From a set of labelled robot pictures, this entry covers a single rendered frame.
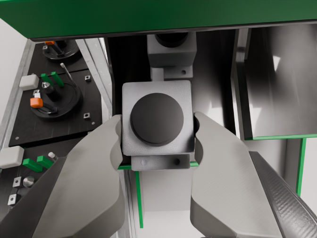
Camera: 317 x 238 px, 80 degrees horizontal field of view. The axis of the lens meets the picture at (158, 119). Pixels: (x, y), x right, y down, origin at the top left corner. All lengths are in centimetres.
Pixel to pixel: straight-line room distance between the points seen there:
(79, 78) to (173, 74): 50
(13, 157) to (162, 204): 37
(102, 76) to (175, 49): 11
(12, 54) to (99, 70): 93
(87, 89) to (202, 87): 45
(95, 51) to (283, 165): 38
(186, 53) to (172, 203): 29
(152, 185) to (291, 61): 29
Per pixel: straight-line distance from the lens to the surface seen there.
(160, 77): 16
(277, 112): 27
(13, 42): 123
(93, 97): 60
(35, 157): 57
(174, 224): 54
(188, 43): 18
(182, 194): 39
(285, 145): 43
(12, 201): 50
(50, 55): 79
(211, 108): 23
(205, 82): 23
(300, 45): 31
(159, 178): 37
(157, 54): 18
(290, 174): 43
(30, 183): 45
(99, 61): 23
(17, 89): 77
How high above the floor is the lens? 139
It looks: 57 degrees down
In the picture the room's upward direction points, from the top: 6 degrees counter-clockwise
